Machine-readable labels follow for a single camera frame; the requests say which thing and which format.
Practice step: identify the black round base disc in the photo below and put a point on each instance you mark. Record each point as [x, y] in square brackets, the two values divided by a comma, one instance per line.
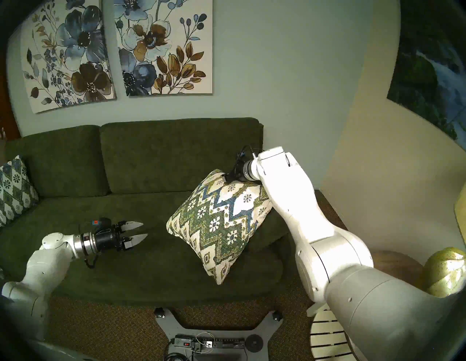
[254, 343]

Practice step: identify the blue flower canvas painting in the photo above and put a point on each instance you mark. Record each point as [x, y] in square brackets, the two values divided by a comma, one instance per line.
[72, 54]

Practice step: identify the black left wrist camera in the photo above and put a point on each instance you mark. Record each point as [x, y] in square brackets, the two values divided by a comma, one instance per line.
[101, 222]

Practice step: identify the dark wooden door frame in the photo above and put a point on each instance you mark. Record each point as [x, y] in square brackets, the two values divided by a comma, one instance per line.
[8, 116]

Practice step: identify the yellow-green speckled lamp base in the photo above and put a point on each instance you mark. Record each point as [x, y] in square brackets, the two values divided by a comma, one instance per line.
[447, 276]

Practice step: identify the round wooden side table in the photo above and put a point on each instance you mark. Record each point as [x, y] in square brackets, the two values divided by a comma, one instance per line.
[400, 267]

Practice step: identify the black base caster wheel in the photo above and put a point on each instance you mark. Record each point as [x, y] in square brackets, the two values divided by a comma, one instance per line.
[158, 312]
[278, 316]

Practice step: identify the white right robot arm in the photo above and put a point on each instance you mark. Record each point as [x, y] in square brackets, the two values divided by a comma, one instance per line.
[309, 225]

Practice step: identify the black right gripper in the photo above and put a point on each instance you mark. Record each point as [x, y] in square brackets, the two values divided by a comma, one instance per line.
[237, 174]

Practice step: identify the blue white patterned throw pillow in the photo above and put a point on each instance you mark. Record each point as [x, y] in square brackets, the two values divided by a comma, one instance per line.
[14, 189]

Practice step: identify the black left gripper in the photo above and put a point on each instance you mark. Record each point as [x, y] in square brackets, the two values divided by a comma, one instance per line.
[107, 240]

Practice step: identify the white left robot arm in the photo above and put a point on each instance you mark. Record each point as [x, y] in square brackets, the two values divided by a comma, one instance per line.
[40, 269]

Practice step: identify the dark green fabric sofa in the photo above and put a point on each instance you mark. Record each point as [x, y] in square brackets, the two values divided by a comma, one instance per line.
[145, 163]

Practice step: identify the brown leaves flower canvas painting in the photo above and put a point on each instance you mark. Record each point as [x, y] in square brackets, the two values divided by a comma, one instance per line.
[164, 47]

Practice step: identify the black power strip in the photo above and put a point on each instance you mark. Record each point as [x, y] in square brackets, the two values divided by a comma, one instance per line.
[229, 342]

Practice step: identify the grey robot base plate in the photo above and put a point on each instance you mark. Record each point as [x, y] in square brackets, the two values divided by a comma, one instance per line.
[225, 329]

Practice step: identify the white slatted stool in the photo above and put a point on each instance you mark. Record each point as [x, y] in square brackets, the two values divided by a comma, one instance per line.
[327, 338]

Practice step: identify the green white patterned throw pillow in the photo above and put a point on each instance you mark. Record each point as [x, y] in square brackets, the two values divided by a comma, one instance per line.
[218, 222]

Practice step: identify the pale yellow lampshade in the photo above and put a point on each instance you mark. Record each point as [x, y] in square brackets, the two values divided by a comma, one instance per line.
[461, 218]

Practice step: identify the waterfall landscape wall poster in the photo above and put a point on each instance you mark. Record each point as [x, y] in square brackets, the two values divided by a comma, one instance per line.
[426, 72]

